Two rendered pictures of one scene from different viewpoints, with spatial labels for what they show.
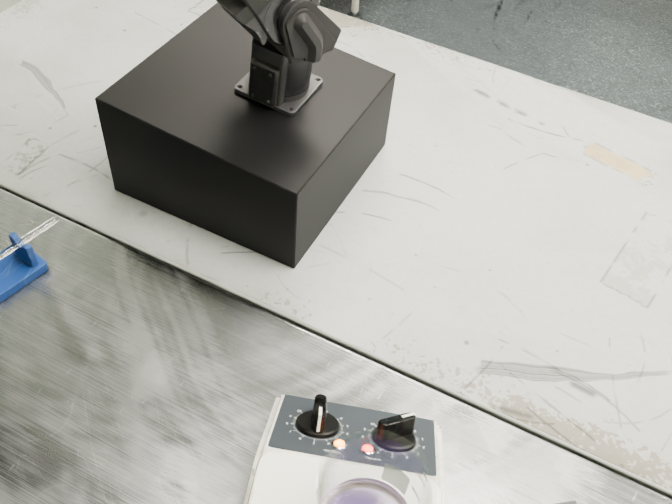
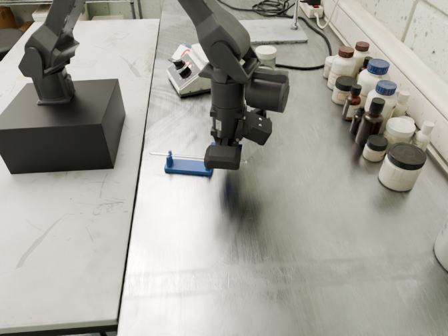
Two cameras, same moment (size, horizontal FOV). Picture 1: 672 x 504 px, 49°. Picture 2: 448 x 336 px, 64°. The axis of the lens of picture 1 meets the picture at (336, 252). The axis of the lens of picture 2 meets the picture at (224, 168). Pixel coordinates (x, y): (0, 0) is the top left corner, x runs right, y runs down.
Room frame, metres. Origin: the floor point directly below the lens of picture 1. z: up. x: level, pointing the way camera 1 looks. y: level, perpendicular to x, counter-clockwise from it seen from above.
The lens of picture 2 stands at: (0.57, 0.83, 1.40)
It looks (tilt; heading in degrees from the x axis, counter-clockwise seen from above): 42 degrees down; 243
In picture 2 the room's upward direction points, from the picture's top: straight up
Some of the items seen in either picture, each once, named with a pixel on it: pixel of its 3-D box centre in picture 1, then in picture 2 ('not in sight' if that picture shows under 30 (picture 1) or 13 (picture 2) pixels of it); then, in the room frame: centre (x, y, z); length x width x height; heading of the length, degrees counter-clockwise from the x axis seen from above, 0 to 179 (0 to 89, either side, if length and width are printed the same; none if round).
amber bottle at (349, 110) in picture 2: not in sight; (352, 102); (-0.04, 0.31, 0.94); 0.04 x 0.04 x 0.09
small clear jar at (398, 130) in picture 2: not in sight; (396, 137); (-0.05, 0.45, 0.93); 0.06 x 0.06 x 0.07
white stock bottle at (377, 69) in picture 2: not in sight; (371, 87); (-0.10, 0.30, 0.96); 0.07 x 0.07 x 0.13
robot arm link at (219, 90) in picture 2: not in sight; (227, 83); (0.31, 0.34, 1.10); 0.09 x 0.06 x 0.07; 133
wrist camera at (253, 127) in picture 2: not in sight; (254, 123); (0.27, 0.37, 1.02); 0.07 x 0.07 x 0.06; 57
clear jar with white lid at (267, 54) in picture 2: not in sight; (265, 63); (0.03, 0.03, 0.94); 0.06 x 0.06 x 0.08
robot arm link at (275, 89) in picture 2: not in sight; (253, 73); (0.28, 0.37, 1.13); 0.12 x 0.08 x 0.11; 133
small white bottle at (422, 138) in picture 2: not in sight; (422, 139); (-0.08, 0.48, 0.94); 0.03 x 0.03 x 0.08
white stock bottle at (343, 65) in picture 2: not in sight; (342, 68); (-0.13, 0.17, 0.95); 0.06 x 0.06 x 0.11
